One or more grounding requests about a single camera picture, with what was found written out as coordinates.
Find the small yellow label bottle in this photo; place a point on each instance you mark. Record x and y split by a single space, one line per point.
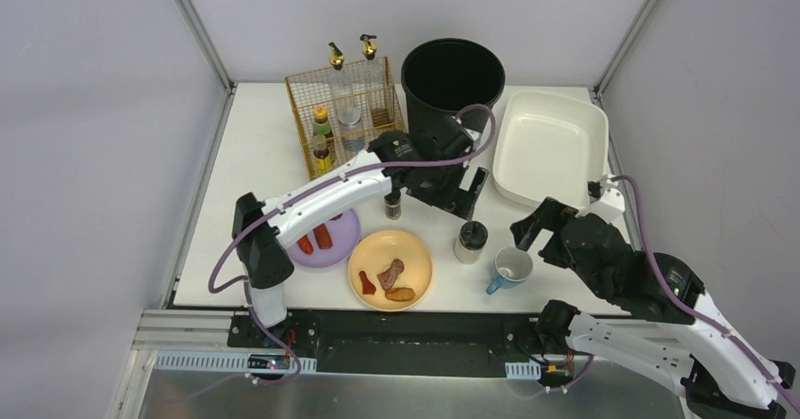
322 152

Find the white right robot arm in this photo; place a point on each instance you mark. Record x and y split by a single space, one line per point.
713 369

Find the brown sausage piece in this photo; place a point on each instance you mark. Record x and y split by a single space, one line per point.
322 237

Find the small black spice jar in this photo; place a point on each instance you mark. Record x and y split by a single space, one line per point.
392 205

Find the gold wire basket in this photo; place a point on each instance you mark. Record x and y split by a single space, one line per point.
311 88

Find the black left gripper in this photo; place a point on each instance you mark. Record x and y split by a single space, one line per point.
455 182

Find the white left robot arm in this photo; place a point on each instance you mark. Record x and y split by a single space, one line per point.
429 165

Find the white square tub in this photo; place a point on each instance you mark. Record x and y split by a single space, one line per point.
549 145

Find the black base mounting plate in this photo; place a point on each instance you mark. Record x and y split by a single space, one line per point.
428 344

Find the blue mug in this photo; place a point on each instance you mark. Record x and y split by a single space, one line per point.
511 266

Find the brown meat slice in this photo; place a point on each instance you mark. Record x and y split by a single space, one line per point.
389 276

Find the orange fried patty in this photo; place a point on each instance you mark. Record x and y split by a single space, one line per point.
400 294

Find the black lid spice jar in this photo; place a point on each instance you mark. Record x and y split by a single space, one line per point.
470 242

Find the red chicken drumstick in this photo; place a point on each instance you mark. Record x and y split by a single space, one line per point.
367 286

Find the clear oil dispenser bottle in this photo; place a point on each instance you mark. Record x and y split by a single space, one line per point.
340 84

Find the purple plate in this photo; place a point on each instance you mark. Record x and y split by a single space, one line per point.
345 233

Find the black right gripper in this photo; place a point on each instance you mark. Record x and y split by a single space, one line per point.
549 231

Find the black ribbed trash bin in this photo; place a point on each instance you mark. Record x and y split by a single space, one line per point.
443 76

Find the red sausage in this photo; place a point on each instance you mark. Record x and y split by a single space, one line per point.
305 245

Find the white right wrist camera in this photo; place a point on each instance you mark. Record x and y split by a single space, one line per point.
610 203

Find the orange plate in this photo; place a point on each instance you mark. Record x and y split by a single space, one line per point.
376 252

